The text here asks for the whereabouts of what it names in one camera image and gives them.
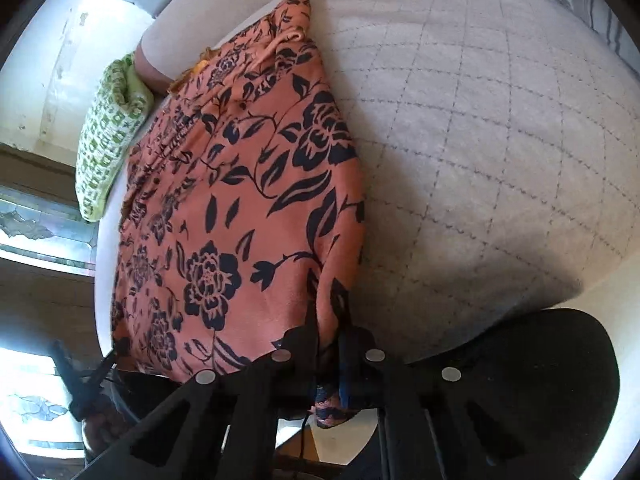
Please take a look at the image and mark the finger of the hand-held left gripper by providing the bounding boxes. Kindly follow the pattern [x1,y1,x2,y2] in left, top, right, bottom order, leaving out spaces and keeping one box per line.
[80,352,120,401]

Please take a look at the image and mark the pale checked bed blanket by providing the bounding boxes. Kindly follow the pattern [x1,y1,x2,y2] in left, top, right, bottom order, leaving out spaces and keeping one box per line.
[95,0,633,366]

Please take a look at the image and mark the green white patterned pillow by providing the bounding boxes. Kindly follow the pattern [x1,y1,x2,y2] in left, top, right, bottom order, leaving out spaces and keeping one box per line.
[75,55,155,223]

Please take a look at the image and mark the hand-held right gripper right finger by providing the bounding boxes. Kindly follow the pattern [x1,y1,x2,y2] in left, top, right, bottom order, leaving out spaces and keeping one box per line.
[339,332,501,480]

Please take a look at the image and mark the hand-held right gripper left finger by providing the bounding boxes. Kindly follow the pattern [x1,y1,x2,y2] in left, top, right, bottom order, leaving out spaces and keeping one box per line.
[75,327,322,480]

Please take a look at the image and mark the patterned glass window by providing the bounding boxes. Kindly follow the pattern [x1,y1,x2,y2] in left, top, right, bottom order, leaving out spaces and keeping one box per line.
[0,180,100,448]

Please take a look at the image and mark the orange black floral garment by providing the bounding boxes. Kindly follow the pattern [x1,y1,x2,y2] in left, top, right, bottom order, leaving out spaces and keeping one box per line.
[111,0,367,428]

